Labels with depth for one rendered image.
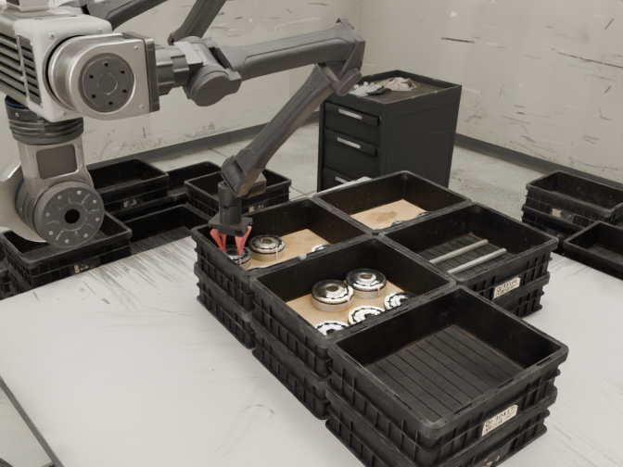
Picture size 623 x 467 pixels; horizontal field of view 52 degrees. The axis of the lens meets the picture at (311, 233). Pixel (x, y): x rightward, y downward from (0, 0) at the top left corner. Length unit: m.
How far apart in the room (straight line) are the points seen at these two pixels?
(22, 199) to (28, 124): 0.18
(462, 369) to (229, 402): 0.52
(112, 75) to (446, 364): 0.89
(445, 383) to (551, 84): 3.71
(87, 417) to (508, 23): 4.18
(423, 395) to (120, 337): 0.80
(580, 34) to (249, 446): 3.89
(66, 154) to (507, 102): 4.09
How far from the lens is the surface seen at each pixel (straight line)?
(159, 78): 1.10
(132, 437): 1.45
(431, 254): 1.85
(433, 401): 1.34
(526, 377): 1.29
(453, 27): 5.29
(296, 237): 1.88
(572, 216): 3.03
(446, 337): 1.52
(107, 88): 1.06
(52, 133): 1.29
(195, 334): 1.71
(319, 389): 1.38
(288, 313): 1.37
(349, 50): 1.38
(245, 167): 1.55
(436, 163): 3.50
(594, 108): 4.78
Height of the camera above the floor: 1.70
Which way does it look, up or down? 27 degrees down
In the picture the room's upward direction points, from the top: 2 degrees clockwise
